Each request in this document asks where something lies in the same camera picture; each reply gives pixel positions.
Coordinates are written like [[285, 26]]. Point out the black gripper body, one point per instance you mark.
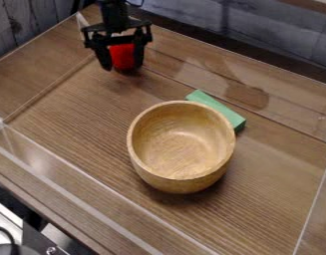
[[99, 35]]

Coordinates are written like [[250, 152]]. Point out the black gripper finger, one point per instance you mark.
[[103, 54], [139, 48]]

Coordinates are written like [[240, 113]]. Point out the red plush fruit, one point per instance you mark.
[[123, 58]]

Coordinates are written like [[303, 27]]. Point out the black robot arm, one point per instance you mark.
[[115, 16]]

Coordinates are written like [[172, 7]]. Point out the wooden bowl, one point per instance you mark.
[[181, 144]]

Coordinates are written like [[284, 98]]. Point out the green rectangular block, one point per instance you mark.
[[201, 97]]

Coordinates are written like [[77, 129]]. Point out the black metal bracket with screw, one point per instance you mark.
[[53, 242]]

